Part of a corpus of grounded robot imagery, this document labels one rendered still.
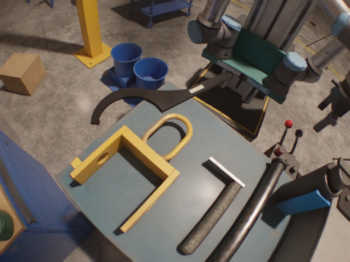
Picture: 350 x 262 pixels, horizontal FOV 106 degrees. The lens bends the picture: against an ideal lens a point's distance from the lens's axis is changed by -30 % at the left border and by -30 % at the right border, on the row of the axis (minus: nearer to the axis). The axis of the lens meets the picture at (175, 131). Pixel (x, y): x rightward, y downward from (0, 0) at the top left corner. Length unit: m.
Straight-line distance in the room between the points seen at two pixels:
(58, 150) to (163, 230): 1.46
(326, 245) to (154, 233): 0.37
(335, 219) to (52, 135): 1.91
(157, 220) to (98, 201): 0.13
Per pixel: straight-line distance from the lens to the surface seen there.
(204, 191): 0.44
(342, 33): 0.64
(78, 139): 1.73
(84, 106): 1.91
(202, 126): 0.50
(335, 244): 0.49
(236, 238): 0.42
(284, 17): 1.35
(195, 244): 0.40
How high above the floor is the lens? 1.47
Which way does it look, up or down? 60 degrees down
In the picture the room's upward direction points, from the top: 18 degrees clockwise
